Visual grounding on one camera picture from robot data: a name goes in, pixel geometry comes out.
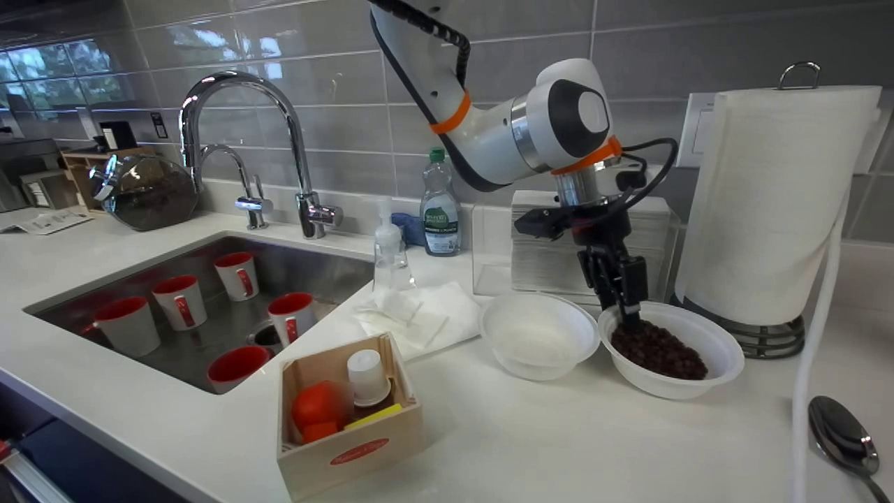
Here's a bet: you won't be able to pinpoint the white paper towel roll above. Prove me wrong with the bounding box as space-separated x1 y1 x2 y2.
673 87 887 330

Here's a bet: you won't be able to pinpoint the white cloth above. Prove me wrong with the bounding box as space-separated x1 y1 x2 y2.
359 275 486 362

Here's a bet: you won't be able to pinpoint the yellow toy block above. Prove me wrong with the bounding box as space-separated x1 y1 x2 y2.
345 403 409 433

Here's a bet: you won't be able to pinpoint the small chrome side faucet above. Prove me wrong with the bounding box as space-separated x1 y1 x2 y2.
201 138 273 231

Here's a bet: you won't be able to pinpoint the tall chrome faucet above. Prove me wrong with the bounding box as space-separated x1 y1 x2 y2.
176 70 346 239

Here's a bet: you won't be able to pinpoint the blue sponge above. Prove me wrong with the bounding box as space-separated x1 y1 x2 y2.
388 210 428 249

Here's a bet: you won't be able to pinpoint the white paper card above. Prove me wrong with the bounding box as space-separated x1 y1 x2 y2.
23 204 95 236

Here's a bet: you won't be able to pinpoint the shiny metal spoon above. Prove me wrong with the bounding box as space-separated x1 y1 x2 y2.
807 393 891 503

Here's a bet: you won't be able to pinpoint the dark blue cabinet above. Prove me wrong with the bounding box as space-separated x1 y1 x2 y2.
0 380 190 503

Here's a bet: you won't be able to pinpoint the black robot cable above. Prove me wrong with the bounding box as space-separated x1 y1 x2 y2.
596 136 681 231

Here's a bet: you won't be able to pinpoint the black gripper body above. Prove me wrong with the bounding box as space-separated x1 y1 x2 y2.
563 165 641 260

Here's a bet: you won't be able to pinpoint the red and white cup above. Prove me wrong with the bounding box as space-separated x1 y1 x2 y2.
212 249 264 305
93 294 162 358
266 289 320 348
148 271 211 333
206 344 273 390

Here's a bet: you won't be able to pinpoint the white-capped brown bottle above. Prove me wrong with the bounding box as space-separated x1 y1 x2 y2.
345 345 398 422

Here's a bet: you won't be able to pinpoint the white foam bowl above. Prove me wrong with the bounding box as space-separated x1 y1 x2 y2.
479 289 604 386
599 298 750 404

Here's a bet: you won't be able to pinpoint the stainless steel sink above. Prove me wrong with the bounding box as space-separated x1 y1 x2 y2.
23 231 377 396

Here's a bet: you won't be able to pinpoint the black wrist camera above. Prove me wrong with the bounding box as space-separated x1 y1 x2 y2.
511 204 585 242

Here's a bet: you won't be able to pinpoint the wooden toy crate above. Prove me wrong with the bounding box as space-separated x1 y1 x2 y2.
278 333 431 500

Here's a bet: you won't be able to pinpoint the roasted coffee beans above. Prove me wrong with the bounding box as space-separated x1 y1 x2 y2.
610 315 711 382

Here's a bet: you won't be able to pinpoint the white napkin stack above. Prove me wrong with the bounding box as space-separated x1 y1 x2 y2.
511 189 676 302

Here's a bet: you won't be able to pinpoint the dark glass pot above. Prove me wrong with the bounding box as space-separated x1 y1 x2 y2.
93 145 211 233

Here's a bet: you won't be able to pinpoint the small framed picture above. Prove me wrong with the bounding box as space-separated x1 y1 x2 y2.
16 165 82 213

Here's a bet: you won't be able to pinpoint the green-capped dish soap bottle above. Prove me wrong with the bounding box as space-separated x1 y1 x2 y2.
419 145 463 260

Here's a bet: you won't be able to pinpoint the orange toy bottle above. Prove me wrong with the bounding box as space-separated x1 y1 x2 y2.
290 380 352 446

